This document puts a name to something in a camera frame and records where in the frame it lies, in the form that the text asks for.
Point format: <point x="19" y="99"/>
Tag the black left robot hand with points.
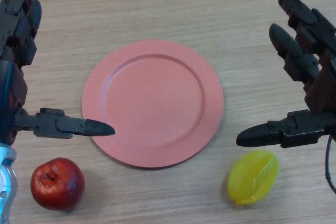
<point x="15" y="24"/>

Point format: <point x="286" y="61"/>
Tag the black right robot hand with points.
<point x="323" y="95"/>

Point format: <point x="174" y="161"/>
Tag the yellow starfruit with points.
<point x="249" y="179"/>

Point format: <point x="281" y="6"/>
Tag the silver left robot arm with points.
<point x="6" y="182"/>

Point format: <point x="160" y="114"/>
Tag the pink round plate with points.
<point x="155" y="103"/>

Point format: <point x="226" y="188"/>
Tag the red apple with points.
<point x="56" y="184"/>

